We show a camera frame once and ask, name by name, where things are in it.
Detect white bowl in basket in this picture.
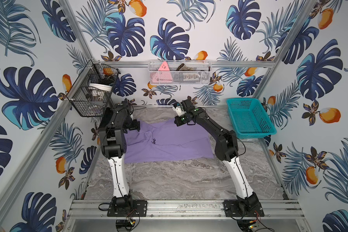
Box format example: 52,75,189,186
89,83,112,92

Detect pink triangular item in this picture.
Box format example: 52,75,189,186
150,61,173,85

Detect white wire wall basket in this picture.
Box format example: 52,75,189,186
148,63,213,85

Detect purple t-shirt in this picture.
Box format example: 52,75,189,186
125,119,214,163

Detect aluminium frame bar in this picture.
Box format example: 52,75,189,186
92,60,276,68

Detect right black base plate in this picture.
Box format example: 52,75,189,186
223,200,265,218

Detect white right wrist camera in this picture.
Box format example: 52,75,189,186
173,102,185,117

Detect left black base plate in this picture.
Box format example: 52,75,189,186
107,198,148,218

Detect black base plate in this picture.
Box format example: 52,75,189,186
223,200,265,218
107,198,148,218

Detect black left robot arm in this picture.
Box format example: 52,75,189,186
99,99,140,208

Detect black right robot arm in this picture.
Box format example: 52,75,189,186
173,99,262,213

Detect black wire basket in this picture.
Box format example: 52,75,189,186
66,60,121,118

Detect teal plastic basket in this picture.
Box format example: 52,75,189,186
226,98,276,139

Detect aluminium front rail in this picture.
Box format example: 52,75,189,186
68,200,305,219

